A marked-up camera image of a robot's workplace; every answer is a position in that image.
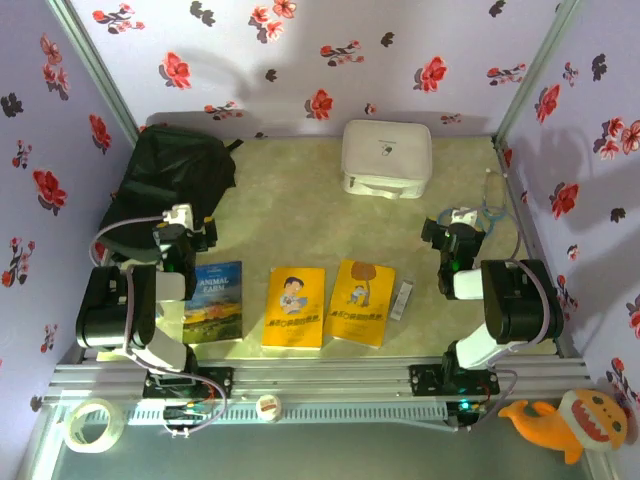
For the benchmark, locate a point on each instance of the white zippered medical case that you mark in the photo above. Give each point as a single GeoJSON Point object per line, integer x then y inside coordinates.
{"type": "Point", "coordinates": [385, 155]}

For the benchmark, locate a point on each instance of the yellow book with tree picture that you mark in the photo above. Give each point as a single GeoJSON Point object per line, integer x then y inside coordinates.
{"type": "Point", "coordinates": [360, 310]}

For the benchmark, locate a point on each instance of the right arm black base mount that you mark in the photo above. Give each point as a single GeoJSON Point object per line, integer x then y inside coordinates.
{"type": "Point", "coordinates": [425, 380]}

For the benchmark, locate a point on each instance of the clear adhesive tape roll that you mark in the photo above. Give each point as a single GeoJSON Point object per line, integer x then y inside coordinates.
{"type": "Point", "coordinates": [70, 435]}

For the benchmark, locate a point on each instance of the Animal Farm paperback book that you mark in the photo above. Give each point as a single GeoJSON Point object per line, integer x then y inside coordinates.
{"type": "Point", "coordinates": [220, 310]}

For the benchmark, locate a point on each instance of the aluminium corner post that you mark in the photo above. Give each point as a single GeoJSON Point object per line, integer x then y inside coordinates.
{"type": "Point", "coordinates": [540, 65]}
{"type": "Point", "coordinates": [95, 70]}

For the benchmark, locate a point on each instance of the aluminium side rail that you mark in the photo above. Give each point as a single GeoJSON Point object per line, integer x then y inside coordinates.
{"type": "Point", "coordinates": [520, 200]}

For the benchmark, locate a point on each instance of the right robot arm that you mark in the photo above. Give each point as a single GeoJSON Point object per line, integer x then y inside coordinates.
{"type": "Point", "coordinates": [515, 300]}

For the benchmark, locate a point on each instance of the yellow book with boy face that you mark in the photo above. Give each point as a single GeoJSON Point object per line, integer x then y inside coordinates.
{"type": "Point", "coordinates": [295, 320]}

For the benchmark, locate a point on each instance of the black backpack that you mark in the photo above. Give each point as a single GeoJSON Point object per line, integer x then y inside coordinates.
{"type": "Point", "coordinates": [165, 170]}

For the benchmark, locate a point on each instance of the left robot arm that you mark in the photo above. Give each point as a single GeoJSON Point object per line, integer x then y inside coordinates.
{"type": "Point", "coordinates": [110, 310]}

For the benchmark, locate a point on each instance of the small white round jar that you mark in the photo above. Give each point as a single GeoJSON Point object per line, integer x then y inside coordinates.
{"type": "Point", "coordinates": [267, 407]}

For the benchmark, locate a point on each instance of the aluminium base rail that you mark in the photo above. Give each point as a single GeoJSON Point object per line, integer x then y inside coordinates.
{"type": "Point", "coordinates": [325, 380]}

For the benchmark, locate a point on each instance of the orange shark plush toy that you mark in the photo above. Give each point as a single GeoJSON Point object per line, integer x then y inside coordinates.
{"type": "Point", "coordinates": [575, 425]}

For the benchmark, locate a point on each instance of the blue stethoscope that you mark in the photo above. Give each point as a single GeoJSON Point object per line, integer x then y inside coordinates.
{"type": "Point", "coordinates": [492, 216]}

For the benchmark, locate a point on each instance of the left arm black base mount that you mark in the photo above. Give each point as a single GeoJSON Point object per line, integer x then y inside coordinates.
{"type": "Point", "coordinates": [220, 382]}

